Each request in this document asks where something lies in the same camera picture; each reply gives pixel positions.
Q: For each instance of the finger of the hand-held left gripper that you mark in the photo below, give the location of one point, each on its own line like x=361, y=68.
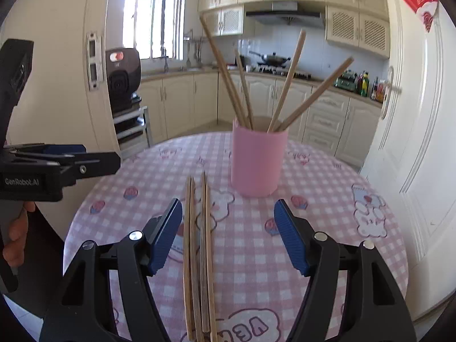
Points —
x=99, y=164
x=64, y=149

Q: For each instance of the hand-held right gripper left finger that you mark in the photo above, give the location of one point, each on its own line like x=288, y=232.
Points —
x=165, y=235

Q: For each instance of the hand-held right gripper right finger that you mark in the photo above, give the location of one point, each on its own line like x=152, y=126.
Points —
x=290, y=235

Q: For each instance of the wooden chopstick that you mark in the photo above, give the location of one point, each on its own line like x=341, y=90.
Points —
x=244, y=85
x=240, y=96
x=194, y=256
x=187, y=256
x=212, y=42
x=288, y=74
x=317, y=92
x=203, y=256

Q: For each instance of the pink cup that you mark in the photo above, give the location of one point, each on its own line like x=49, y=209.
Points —
x=258, y=164

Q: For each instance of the hanging kitchen utensils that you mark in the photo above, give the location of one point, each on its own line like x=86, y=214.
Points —
x=196, y=53

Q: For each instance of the person's left hand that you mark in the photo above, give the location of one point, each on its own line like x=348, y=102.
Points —
x=16, y=249

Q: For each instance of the pink checked tablecloth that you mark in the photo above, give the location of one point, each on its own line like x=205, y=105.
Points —
x=249, y=256

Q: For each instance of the metal trolley rack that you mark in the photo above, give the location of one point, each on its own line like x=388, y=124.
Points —
x=131, y=128

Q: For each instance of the black air fryer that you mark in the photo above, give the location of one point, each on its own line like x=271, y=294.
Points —
x=123, y=78

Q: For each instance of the cream lower kitchen cabinets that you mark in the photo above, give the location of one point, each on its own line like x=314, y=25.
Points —
x=178, y=99

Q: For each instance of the sink faucet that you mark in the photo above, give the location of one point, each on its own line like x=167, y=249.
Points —
x=165, y=60

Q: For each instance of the kitchen window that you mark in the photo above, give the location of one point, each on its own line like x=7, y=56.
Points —
x=149, y=17

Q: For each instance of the gas stove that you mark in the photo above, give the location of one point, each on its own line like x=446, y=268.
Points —
x=301, y=74

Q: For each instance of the green electric cooker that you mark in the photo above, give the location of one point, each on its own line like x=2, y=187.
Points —
x=345, y=82

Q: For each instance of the white door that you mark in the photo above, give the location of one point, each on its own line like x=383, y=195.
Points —
x=420, y=131

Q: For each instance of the red sauce bottle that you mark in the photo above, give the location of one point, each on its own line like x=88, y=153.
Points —
x=357, y=82

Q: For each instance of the dark sauce bottle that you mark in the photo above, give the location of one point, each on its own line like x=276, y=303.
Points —
x=374, y=88

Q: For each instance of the white mug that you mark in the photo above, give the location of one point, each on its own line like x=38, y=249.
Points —
x=249, y=68

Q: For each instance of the black wok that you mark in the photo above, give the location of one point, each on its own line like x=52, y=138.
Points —
x=272, y=58

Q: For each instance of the cream lattice door cabinet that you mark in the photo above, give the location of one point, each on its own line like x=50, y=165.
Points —
x=231, y=19
x=356, y=28

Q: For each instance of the range hood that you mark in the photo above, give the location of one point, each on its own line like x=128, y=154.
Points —
x=285, y=14

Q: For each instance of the wall utensil rack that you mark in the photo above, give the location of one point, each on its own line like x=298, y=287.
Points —
x=190, y=35

